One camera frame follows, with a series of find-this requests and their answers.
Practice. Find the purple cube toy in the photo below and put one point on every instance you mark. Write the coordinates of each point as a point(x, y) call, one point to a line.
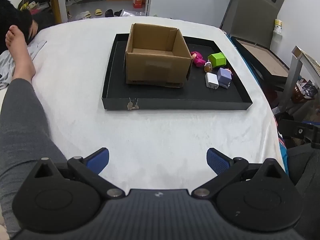
point(224, 77)

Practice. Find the grey metal table frame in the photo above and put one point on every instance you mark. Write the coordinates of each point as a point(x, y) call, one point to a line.
point(296, 67)

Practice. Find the white bottle yellow cap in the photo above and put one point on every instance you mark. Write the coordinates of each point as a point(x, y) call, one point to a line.
point(277, 32)

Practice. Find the brown cardboard box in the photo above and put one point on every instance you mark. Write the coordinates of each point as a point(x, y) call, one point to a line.
point(157, 55)

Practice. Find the dark cloth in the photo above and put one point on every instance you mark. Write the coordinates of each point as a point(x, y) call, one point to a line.
point(12, 15)

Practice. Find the small brown-haired doll figure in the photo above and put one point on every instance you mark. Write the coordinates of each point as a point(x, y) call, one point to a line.
point(208, 67)

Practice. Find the green cube toy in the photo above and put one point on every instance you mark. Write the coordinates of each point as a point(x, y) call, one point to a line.
point(217, 60)

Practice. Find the pink toy figure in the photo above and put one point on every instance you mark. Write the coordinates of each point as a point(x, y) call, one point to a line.
point(198, 59)

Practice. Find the black shallow tray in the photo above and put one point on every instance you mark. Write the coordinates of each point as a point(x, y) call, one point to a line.
point(120, 85)

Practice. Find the black framed brown board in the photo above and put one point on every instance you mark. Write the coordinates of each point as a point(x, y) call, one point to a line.
point(265, 60)

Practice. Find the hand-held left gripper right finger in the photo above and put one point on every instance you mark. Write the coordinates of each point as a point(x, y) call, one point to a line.
point(218, 163)

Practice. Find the pile of snack packets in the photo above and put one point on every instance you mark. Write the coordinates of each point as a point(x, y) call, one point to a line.
point(303, 90)

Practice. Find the yellow slipper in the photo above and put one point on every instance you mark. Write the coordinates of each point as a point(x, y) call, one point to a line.
point(99, 12)
point(87, 14)

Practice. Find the white wall charger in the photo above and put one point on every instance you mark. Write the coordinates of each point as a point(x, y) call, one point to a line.
point(211, 80)

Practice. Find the wooden table leg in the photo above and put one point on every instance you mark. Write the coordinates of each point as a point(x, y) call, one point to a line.
point(56, 5)

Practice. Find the grey door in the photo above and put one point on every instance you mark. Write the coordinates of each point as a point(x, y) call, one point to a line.
point(252, 12)

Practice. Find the black slipper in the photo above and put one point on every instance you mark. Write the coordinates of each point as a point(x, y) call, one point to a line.
point(109, 13)
point(119, 12)

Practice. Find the person's grey trouser leg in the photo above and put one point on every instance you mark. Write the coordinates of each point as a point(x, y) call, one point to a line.
point(25, 135)

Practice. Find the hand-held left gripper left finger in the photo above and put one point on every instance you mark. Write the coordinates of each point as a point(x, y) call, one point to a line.
point(98, 160)

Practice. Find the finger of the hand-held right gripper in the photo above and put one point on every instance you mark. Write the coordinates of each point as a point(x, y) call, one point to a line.
point(298, 131)

